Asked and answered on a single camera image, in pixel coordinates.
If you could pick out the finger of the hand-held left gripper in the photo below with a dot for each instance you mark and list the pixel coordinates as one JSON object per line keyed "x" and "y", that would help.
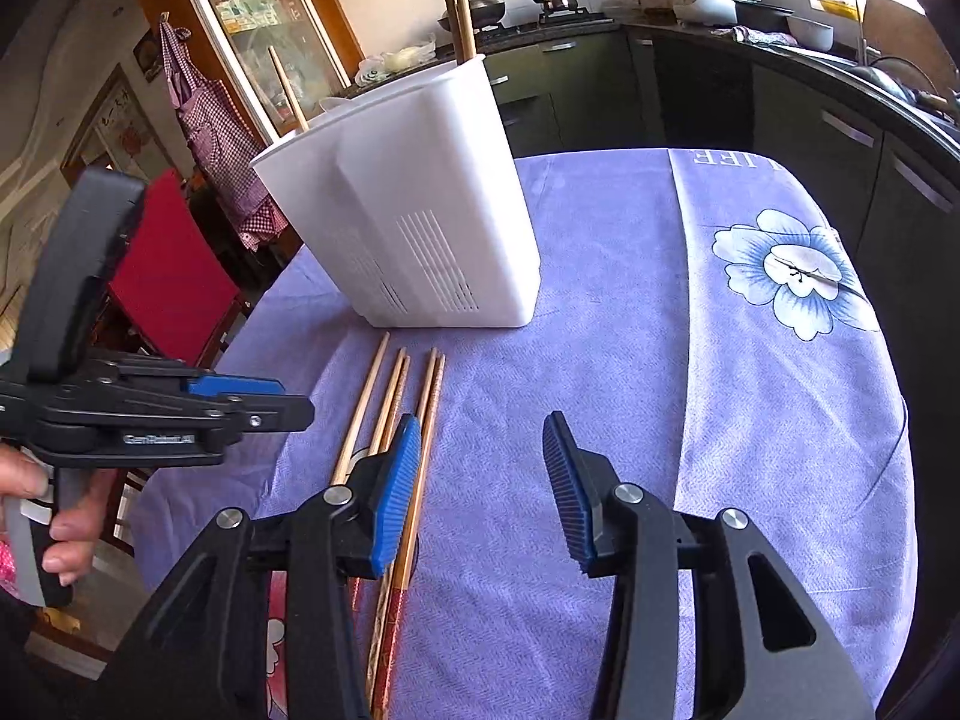
{"x": 277, "y": 414}
{"x": 236, "y": 385}

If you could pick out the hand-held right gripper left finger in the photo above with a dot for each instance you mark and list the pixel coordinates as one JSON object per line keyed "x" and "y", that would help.
{"x": 394, "y": 495}

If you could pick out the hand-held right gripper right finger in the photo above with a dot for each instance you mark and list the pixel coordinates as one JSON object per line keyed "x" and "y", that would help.
{"x": 570, "y": 495}

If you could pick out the pile of wooden chopsticks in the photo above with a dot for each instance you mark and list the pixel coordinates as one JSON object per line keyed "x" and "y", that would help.
{"x": 430, "y": 409}

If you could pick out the white plastic utensil holder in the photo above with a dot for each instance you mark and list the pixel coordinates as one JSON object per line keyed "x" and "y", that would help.
{"x": 420, "y": 187}

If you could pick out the brown wooden chopstick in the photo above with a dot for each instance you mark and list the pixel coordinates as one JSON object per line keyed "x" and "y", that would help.
{"x": 461, "y": 0}
{"x": 289, "y": 90}
{"x": 448, "y": 7}

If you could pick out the white plastic spoon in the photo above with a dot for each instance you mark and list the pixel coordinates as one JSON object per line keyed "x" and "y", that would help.
{"x": 336, "y": 103}

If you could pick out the person's left forearm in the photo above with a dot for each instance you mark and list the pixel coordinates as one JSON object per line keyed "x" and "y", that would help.
{"x": 4, "y": 566}

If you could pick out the person's left hand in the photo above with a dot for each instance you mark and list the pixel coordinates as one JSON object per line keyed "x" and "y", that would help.
{"x": 79, "y": 532}

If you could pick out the red chair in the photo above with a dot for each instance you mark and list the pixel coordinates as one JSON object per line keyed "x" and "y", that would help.
{"x": 169, "y": 277}

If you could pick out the framed calligraphy poster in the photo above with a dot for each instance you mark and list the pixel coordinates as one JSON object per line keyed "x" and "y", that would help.
{"x": 112, "y": 127}

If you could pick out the purple floral tablecloth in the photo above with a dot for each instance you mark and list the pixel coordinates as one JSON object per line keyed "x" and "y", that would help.
{"x": 600, "y": 315}

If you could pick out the checkered apron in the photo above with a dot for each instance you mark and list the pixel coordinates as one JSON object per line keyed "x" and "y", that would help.
{"x": 217, "y": 135}

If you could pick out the glass sliding door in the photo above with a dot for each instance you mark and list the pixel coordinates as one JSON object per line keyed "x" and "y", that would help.
{"x": 247, "y": 7}

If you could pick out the printed plastic bag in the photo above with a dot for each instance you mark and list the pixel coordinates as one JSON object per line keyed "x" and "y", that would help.
{"x": 371, "y": 73}

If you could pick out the white plastic bag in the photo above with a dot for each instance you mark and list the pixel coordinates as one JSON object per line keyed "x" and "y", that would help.
{"x": 411, "y": 56}

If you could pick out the green base cabinet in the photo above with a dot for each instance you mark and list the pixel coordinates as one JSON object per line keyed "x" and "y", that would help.
{"x": 570, "y": 90}

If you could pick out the dark base cabinet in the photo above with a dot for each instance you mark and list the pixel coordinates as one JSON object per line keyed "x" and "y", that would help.
{"x": 787, "y": 127}

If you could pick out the black wok with lid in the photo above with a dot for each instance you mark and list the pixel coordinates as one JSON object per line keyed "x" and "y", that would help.
{"x": 480, "y": 13}

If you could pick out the gas stove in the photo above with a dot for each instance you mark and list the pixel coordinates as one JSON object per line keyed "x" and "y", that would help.
{"x": 555, "y": 21}

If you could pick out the small black pot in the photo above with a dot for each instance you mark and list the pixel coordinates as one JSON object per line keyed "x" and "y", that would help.
{"x": 556, "y": 1}

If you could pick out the crumpled kitchen cloth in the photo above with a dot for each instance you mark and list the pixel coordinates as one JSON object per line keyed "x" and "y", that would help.
{"x": 750, "y": 35}

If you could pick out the black inner pot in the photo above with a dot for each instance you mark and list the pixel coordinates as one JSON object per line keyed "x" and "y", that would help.
{"x": 761, "y": 16}

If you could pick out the white bowl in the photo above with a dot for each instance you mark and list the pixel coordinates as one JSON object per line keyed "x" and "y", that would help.
{"x": 811, "y": 34}

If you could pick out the black pan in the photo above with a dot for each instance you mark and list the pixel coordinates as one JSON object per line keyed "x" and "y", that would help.
{"x": 892, "y": 82}

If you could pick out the small steel faucet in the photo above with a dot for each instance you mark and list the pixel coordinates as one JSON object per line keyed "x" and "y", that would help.
{"x": 859, "y": 22}

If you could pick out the yellow basket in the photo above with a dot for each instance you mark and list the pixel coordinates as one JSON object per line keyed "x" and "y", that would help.
{"x": 840, "y": 7}

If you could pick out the dark wall picture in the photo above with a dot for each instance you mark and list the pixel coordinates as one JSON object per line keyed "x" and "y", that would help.
{"x": 148, "y": 56}

